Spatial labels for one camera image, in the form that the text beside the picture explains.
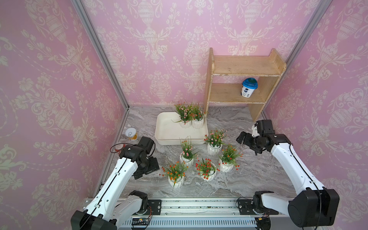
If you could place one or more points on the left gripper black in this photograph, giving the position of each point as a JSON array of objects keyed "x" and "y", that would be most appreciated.
[{"x": 155, "y": 166}]

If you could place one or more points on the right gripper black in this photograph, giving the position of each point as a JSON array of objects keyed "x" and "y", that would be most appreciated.
[{"x": 247, "y": 142}]

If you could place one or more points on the orange flower pot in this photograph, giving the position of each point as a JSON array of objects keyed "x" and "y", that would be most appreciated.
[
  {"x": 175, "y": 172},
  {"x": 228, "y": 159}
]

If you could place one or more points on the pink flower pot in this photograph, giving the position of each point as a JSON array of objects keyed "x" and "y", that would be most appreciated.
[
  {"x": 184, "y": 111},
  {"x": 214, "y": 141},
  {"x": 189, "y": 153}
]

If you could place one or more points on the potted plant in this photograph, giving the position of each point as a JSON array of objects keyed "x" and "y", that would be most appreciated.
[{"x": 198, "y": 116}]

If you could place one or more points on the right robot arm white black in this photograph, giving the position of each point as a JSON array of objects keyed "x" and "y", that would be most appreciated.
[{"x": 314, "y": 205}]

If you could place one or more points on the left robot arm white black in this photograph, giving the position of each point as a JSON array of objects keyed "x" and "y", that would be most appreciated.
[{"x": 103, "y": 213}]

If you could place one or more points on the white plastic storage box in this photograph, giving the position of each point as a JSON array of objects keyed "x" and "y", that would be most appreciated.
[{"x": 169, "y": 131}]

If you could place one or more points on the red soda can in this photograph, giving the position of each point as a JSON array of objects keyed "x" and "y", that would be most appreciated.
[{"x": 119, "y": 147}]

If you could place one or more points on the white round can top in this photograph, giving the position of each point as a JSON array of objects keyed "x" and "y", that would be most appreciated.
[{"x": 131, "y": 133}]

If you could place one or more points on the blue lidded white cup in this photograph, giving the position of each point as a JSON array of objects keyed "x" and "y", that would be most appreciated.
[{"x": 249, "y": 85}]

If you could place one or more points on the red flower pot front centre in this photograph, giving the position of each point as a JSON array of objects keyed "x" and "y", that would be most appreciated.
[{"x": 206, "y": 169}]

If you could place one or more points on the wooden two-tier shelf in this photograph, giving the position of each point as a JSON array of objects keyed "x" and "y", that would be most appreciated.
[{"x": 268, "y": 71}]

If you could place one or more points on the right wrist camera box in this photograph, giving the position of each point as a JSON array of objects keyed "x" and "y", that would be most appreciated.
[{"x": 263, "y": 127}]

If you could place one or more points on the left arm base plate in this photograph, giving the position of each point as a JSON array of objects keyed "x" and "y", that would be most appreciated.
[{"x": 154, "y": 207}]

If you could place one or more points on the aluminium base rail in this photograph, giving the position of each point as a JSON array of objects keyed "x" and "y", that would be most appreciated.
[{"x": 205, "y": 214}]

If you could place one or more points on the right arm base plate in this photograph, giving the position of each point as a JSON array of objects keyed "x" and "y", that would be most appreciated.
[{"x": 245, "y": 207}]

